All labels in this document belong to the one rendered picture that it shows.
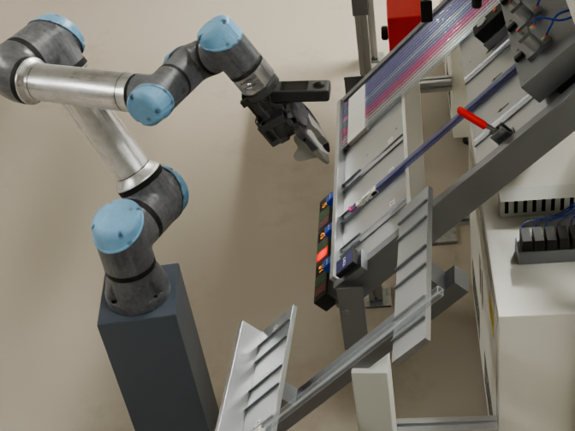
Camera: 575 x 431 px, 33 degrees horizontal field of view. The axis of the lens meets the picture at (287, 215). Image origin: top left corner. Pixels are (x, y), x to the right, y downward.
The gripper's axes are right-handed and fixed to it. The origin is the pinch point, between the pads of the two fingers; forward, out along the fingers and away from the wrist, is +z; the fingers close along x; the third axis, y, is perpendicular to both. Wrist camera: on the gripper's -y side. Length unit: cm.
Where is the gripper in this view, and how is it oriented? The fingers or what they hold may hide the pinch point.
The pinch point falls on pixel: (328, 150)
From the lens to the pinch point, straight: 193.7
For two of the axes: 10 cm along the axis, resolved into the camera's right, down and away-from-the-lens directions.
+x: -0.6, 6.3, -7.8
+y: -8.1, 4.2, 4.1
